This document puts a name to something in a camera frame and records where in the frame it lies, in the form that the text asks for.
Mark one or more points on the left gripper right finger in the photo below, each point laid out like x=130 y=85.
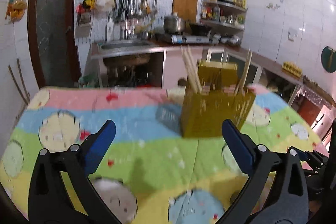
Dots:
x=287 y=200

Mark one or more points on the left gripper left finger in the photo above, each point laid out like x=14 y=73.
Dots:
x=49 y=201

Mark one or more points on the metal spoon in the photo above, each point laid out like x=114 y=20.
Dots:
x=233 y=196

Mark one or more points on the colourful cartoon quilted tablecloth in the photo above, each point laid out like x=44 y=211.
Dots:
x=150 y=172

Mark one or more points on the gold perforated utensil holder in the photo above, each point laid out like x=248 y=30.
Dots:
x=221 y=97

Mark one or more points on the stainless steel sink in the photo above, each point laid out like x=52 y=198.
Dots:
x=116 y=48

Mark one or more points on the white dish soap bottle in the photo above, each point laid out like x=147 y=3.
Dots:
x=109 y=29

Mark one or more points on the black wok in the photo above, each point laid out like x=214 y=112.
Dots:
x=199 y=29

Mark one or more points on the gas stove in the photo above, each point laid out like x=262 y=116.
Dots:
x=186 y=39

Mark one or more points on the hanging plastic bag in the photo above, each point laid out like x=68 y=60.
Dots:
x=15 y=10

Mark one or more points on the steel cooking pot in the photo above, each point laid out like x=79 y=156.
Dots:
x=173 y=24

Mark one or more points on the dark brown glass door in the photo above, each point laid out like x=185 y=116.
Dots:
x=51 y=36

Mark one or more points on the rectangular wooden cutting board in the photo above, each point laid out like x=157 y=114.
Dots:
x=185 y=9

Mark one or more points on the green round wall hanger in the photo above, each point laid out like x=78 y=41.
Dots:
x=328 y=59

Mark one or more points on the white wall socket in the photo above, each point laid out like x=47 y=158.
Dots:
x=292 y=34

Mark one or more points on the corner wall shelf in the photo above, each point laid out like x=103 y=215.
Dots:
x=223 y=14

